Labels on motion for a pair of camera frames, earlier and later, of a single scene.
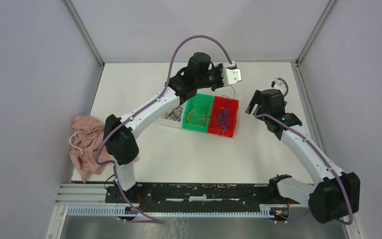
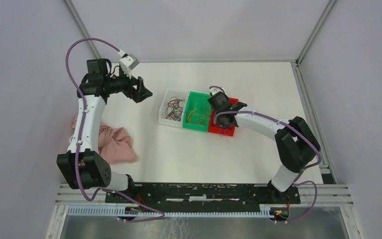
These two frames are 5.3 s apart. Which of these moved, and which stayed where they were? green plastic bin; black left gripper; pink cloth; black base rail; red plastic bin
Moved: black left gripper; pink cloth
Stayed: green plastic bin; black base rail; red plastic bin
